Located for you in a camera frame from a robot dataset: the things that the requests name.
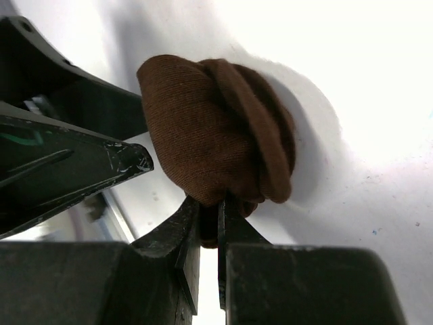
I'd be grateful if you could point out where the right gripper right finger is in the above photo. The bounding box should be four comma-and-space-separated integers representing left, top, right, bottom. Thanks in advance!
218, 197, 406, 324

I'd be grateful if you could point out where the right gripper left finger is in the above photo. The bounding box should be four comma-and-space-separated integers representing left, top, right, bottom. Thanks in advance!
1, 197, 200, 324

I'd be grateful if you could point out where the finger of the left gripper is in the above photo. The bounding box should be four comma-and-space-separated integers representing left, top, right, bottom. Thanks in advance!
1, 16, 147, 140
1, 102, 154, 238

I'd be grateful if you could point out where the brown striped-cuff sock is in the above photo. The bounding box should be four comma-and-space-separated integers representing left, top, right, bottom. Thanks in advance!
137, 55, 296, 248

